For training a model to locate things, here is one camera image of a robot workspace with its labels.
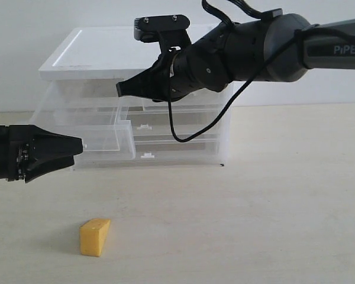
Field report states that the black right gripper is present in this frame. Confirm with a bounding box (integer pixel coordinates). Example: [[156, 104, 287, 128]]
[[116, 49, 213, 102]]

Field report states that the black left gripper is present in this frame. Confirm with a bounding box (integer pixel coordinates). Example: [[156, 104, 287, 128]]
[[5, 125, 83, 183]]

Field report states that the yellow cheese wedge block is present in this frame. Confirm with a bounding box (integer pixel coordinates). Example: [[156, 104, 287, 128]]
[[79, 218, 111, 257]]

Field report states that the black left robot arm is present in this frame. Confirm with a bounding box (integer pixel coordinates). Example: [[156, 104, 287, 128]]
[[0, 125, 83, 183]]

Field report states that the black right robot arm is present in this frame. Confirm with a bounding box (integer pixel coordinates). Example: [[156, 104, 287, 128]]
[[117, 14, 355, 102]]

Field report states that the clear middle wide drawer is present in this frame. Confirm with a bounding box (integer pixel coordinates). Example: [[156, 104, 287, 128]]
[[127, 112, 217, 138]]

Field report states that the clear wide drawer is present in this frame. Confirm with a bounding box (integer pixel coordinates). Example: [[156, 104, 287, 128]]
[[135, 139, 225, 164], [127, 112, 217, 138]]

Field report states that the clear bottom wide drawer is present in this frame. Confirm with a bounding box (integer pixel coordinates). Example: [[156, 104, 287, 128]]
[[135, 139, 225, 164]]

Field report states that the white plastic drawer cabinet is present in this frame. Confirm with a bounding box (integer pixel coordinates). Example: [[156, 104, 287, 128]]
[[39, 27, 233, 170]]

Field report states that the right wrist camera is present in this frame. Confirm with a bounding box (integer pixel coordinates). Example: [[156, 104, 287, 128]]
[[134, 14, 192, 54]]

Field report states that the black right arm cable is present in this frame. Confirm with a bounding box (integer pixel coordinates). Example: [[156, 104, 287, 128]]
[[167, 0, 320, 143]]

